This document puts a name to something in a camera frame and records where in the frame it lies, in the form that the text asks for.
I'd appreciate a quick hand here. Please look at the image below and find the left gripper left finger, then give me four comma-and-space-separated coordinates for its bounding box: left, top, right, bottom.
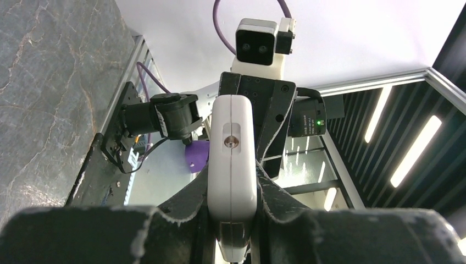
157, 166, 209, 233

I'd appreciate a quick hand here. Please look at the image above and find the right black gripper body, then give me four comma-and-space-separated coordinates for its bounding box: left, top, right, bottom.
219, 72, 296, 178

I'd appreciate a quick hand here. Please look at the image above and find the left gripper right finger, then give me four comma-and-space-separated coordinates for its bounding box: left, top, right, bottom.
256, 162, 310, 224

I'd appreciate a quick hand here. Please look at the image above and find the white remote control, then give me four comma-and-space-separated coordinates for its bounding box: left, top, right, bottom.
207, 95, 258, 263

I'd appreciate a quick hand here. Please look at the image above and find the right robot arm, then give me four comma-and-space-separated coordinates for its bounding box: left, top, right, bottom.
120, 72, 336, 162

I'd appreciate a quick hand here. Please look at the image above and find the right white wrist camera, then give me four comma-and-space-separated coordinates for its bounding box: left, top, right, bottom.
231, 18, 296, 80

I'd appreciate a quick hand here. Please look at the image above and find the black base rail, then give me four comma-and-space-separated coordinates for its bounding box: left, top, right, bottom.
65, 81, 146, 208

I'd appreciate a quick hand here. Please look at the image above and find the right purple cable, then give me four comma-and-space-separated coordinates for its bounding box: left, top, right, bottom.
136, 0, 293, 154

